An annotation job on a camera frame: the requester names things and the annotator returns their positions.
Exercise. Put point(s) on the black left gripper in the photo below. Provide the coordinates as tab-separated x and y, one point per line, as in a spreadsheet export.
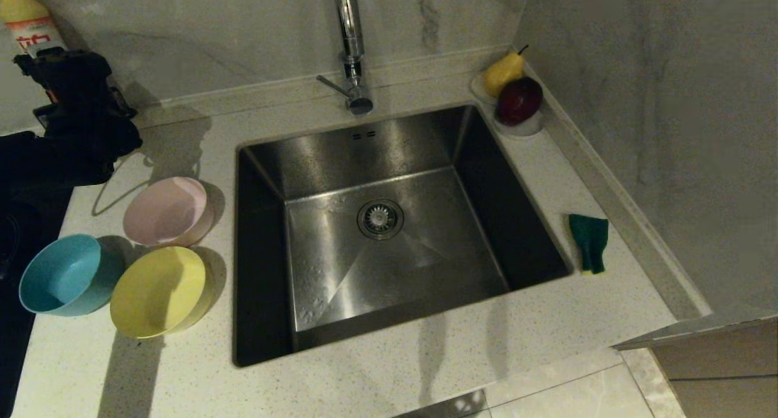
91	147

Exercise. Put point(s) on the orange yellow detergent bottle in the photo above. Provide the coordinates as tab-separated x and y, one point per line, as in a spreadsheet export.
27	29

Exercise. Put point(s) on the chrome faucet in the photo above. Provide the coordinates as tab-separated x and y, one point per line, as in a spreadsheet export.
352	35

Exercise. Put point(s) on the stainless steel sink basin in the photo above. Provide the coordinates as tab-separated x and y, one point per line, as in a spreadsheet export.
425	254

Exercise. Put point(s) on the green and yellow sponge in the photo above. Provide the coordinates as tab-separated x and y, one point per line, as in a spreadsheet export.
588	239

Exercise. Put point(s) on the pink plastic bowl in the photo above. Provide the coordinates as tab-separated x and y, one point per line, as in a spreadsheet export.
167	211

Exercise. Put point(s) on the blue plastic bowl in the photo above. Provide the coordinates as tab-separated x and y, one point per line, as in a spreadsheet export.
61	278

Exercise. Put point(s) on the yellow plastic bowl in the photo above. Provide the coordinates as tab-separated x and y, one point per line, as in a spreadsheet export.
155	290

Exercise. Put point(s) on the black glass cooktop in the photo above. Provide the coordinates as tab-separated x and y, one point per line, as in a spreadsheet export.
18	357

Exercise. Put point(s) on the round metal drain strainer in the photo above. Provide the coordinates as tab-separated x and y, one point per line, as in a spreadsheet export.
381	219

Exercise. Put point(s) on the small white dish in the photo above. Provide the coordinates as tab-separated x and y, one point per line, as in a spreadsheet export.
529	129
478	89

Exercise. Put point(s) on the yellow pear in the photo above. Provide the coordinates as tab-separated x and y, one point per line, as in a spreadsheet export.
501	76

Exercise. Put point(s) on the dark red apple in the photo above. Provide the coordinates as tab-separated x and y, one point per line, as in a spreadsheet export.
518	101

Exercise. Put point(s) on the light wood cabinet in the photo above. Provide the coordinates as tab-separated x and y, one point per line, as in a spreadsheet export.
729	372

